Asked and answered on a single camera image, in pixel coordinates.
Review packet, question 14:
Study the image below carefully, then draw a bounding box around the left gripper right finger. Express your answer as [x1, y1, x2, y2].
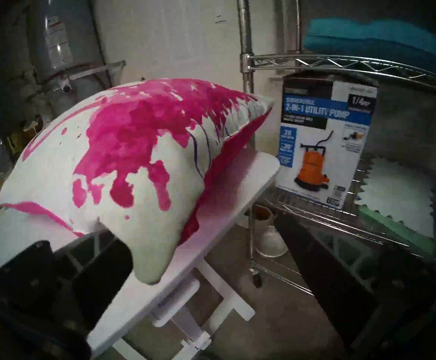
[274, 212, 436, 350]

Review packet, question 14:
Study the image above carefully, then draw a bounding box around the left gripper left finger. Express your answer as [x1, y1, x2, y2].
[0, 232, 134, 335]

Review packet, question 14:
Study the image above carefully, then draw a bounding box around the pink white flamingo cushion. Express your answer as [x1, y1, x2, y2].
[0, 78, 275, 285]

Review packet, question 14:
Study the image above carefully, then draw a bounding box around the teal tufted seat cushion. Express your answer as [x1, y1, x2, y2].
[302, 18, 436, 77]

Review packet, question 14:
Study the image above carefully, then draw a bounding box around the white zigzag edged sheet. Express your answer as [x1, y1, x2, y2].
[355, 157, 436, 238]

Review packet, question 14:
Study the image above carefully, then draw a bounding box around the utility pump cardboard box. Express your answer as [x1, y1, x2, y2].
[276, 72, 379, 210]

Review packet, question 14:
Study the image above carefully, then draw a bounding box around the white folding table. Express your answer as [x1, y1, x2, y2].
[0, 151, 280, 360]

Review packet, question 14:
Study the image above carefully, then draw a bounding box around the grey water heater tank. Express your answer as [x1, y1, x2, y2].
[27, 0, 125, 116]

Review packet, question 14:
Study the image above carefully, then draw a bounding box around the white panel door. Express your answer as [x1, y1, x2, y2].
[90, 0, 243, 101]

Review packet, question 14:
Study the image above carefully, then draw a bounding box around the chrome wire shelf rack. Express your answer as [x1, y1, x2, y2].
[236, 0, 436, 300]

